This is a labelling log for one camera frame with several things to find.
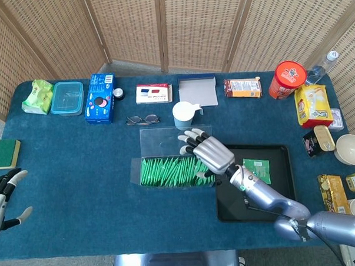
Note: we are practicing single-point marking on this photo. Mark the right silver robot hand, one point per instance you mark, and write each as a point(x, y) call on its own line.
point(213, 153)

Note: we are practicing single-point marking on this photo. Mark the transparent plastic box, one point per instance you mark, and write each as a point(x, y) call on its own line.
point(157, 142)

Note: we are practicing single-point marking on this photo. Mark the silver-blue robot base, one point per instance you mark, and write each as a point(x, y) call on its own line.
point(177, 264)

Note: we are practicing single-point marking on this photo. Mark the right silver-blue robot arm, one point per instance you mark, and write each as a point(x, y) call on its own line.
point(265, 194)

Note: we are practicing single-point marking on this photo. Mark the green tea packet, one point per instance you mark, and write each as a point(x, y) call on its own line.
point(258, 167)

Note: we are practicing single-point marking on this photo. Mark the open blue grey box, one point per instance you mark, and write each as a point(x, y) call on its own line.
point(197, 92)

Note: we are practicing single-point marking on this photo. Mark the white box with red-blue print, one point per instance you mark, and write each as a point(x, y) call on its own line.
point(153, 94)

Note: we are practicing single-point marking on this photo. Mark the black floral box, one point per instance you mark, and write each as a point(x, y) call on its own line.
point(310, 145)

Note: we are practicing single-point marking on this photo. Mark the yellow snack bag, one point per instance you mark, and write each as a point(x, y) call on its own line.
point(311, 105)

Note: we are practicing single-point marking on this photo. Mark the blue cookie box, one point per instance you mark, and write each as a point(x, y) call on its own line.
point(99, 101)

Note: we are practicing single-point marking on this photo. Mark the green yellow sponge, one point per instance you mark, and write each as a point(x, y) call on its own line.
point(3, 153)

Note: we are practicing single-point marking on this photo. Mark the black plastic tray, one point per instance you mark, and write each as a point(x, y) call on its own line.
point(227, 204)

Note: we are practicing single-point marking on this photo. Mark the orange brown snack pack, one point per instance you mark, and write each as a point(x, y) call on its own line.
point(243, 88)

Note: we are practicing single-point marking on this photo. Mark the thin-framed eyeglasses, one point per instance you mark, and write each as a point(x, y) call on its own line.
point(151, 118)

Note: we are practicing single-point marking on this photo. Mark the blue table cloth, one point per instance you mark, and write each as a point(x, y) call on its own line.
point(79, 172)

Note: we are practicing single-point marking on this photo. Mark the orange canister with red lid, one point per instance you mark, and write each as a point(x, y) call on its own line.
point(289, 73)

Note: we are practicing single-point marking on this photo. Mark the gold tin can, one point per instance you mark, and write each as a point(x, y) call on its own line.
point(324, 137)

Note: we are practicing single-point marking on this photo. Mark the small black silver jar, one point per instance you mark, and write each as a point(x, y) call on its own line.
point(118, 93)

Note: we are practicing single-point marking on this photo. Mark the green tissue pack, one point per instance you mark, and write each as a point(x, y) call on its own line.
point(36, 96)

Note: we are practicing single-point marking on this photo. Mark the gold yellow snack package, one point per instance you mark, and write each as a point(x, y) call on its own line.
point(333, 191)

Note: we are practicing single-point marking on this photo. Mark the blue-lidded clear food container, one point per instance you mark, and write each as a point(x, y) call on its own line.
point(67, 98)

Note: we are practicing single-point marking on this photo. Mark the woven wooden folding screen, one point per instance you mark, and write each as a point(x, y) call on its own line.
point(190, 26)

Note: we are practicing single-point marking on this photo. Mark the clear water bottle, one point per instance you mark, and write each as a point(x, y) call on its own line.
point(320, 69)

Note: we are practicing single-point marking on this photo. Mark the cream bowl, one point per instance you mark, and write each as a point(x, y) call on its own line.
point(352, 149)

